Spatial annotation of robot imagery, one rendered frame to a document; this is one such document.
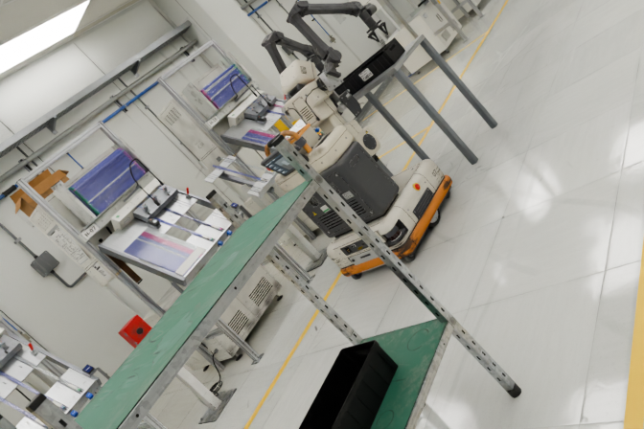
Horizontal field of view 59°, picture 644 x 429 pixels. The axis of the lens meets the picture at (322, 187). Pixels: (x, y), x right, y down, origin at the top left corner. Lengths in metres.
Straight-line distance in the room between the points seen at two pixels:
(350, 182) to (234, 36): 4.18
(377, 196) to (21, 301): 3.40
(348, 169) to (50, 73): 4.03
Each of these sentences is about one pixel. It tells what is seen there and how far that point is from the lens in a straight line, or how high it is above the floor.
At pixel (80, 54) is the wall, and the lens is 6.67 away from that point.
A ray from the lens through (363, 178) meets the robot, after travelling 3.13.
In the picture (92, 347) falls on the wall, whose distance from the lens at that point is 5.56.
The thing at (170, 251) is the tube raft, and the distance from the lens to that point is 3.95.
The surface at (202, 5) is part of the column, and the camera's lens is 7.05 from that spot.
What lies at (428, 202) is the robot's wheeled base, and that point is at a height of 0.13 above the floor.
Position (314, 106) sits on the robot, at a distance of 3.39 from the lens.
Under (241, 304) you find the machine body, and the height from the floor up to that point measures 0.23.
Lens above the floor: 1.21
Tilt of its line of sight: 11 degrees down
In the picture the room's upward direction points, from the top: 43 degrees counter-clockwise
